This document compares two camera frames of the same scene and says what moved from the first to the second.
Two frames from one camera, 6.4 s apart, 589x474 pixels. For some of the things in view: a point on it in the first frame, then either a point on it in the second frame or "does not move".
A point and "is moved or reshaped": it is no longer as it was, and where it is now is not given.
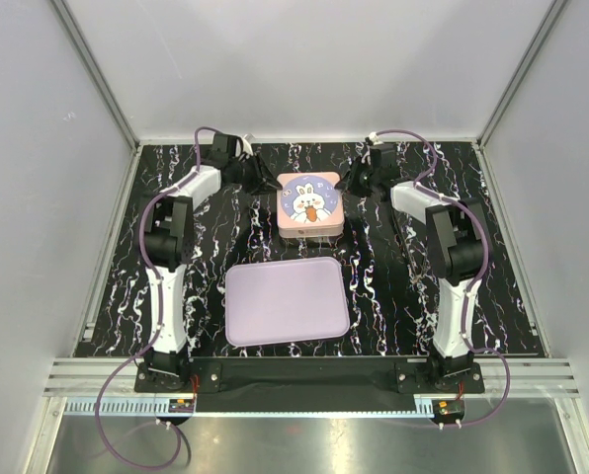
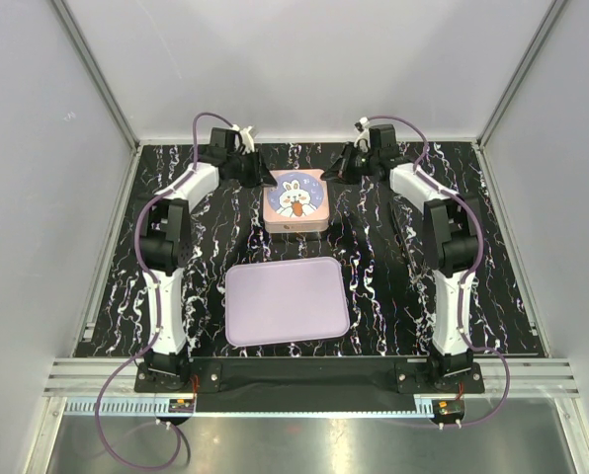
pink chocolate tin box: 311,232 → 295,226
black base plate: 307,384 does not move
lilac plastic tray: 285,300 does not move
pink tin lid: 309,200 is moved or reshaped
